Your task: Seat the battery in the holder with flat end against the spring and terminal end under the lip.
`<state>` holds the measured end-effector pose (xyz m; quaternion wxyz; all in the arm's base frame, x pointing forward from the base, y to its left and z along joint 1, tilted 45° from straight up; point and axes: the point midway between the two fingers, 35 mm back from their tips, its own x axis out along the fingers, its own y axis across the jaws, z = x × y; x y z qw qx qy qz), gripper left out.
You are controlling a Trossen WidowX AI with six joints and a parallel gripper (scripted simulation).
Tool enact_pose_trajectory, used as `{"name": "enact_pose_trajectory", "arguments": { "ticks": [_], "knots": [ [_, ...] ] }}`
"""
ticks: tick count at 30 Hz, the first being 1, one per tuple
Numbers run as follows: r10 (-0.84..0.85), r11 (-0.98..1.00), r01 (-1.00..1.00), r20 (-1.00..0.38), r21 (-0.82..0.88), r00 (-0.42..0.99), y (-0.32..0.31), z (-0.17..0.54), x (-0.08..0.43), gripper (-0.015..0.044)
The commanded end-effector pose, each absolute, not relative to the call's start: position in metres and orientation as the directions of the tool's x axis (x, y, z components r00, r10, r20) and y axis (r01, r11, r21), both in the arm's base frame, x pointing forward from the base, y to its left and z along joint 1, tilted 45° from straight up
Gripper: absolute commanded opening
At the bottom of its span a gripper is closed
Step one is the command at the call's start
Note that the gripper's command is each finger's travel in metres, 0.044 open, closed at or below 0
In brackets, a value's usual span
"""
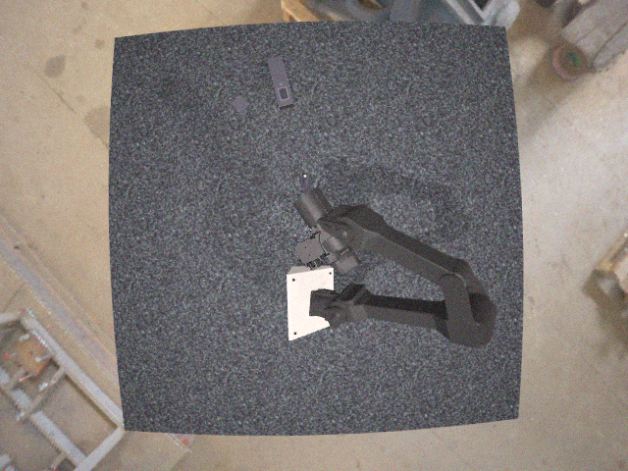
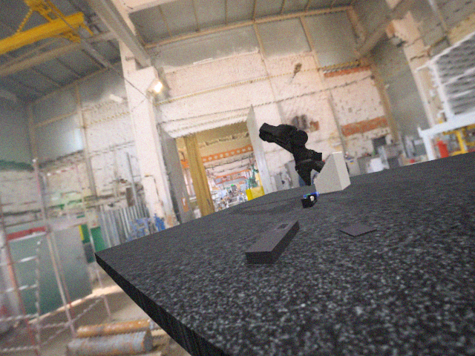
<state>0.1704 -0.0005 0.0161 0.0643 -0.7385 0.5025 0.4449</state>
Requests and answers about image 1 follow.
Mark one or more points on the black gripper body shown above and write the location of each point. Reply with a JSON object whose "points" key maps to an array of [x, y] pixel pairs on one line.
{"points": [[342, 268]]}

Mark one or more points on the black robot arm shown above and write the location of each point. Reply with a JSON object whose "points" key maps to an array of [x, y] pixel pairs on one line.
{"points": [[466, 316]]}

